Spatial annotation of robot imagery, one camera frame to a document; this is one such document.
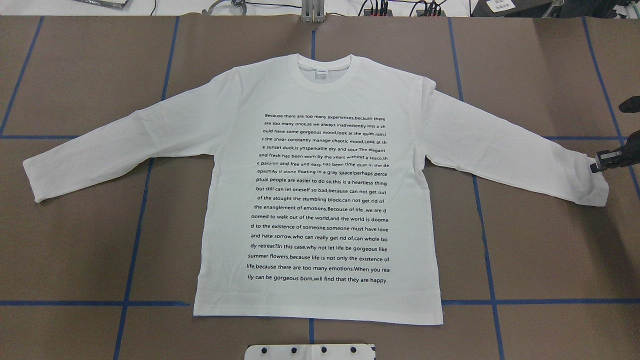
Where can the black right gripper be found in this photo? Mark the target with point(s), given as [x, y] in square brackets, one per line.
[616, 158]

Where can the white long-sleeve printed shirt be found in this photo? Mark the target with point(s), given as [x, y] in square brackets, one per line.
[318, 206]

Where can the black laptop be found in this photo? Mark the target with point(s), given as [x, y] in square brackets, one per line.
[516, 8]

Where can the black connector box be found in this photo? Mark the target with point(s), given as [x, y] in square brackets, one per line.
[428, 9]
[375, 8]

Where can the grey aluminium frame post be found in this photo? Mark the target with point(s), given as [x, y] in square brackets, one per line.
[313, 11]

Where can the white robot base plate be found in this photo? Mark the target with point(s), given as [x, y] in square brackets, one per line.
[340, 351]

